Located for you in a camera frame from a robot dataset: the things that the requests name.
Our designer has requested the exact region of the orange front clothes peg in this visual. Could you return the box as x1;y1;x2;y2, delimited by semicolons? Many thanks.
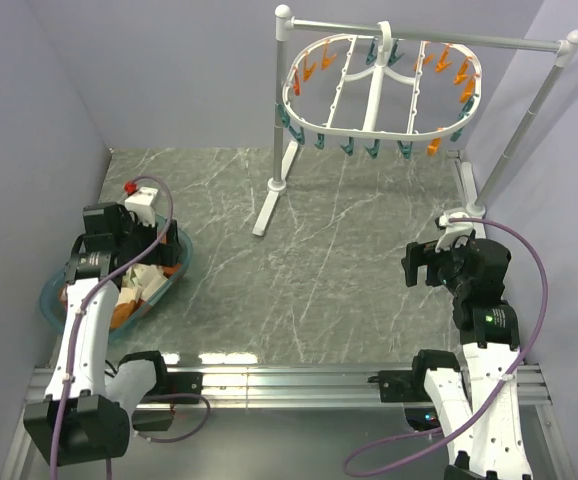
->
426;136;442;156

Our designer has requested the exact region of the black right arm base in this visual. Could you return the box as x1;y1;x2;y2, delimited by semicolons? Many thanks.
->
367;369;418;403

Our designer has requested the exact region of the white drying rack stand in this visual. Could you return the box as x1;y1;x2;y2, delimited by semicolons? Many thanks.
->
252;4;578;237

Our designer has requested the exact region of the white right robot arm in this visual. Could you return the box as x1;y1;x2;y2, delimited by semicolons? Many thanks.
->
401;238;533;479

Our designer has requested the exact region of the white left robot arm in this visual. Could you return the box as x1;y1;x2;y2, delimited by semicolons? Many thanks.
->
23;202;185;471

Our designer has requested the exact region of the white oval clip hanger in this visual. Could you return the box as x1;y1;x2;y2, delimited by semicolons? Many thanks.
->
275;16;483;156

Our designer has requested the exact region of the pale yellow cloth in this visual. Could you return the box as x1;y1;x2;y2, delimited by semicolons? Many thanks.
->
117;264;168;304

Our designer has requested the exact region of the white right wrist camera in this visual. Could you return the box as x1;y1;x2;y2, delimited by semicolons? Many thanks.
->
435;210;473;253

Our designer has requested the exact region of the orange cloth in basket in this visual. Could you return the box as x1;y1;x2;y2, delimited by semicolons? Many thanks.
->
110;300;141;330

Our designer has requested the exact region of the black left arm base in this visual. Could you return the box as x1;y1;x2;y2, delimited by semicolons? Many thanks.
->
155;371;203;395

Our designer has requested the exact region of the teal front clothes peg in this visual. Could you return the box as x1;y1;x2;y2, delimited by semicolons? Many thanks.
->
364;139;381;159

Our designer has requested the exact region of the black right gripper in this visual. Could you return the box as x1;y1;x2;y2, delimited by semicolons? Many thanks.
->
400;234;471;294

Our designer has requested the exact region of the aluminium mounting rail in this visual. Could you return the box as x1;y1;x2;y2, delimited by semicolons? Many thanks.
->
23;363;554;409

